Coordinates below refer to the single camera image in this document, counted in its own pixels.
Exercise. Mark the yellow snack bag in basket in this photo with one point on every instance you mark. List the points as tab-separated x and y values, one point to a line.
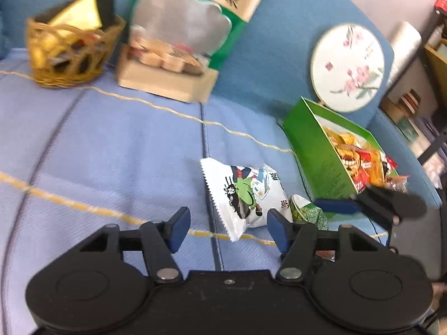
75	17

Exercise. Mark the green cardboard box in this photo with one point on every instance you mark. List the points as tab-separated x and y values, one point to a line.
324	172

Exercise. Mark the black metal shelf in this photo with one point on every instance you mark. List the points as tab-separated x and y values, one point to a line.
430	119

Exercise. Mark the blue sofa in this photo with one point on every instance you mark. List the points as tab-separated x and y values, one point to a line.
266	69

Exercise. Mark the clear plastic roll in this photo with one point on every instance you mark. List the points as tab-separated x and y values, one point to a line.
404	41

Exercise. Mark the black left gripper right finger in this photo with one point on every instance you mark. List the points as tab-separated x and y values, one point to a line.
298	244

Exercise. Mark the light blue sofa blanket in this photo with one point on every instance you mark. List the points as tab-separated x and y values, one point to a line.
74	160

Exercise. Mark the white cartoon snack bag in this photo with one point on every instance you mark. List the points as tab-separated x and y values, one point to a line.
243	195

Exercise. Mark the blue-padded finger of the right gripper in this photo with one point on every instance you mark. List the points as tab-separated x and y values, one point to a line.
338	206

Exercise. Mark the clear orange-trim nut bag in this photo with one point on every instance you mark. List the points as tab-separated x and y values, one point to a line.
396	183

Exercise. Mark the gold orange snack packet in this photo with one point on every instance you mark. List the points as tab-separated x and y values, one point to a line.
345	143

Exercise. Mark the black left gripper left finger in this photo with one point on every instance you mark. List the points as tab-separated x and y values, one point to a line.
157	241

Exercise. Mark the large kraft green snack bag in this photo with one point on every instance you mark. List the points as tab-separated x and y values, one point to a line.
175	48

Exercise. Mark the small green snack packet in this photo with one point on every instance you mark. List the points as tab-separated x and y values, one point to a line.
304	210

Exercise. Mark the round floral hand fan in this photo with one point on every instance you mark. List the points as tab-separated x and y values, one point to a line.
347	67

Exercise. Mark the red striped snack bag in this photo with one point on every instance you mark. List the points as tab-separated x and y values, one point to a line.
365	165

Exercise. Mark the red box on wall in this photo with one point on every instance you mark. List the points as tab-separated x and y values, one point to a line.
441	5

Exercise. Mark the woven yellow wicker basket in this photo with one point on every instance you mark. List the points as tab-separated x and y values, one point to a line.
63	56

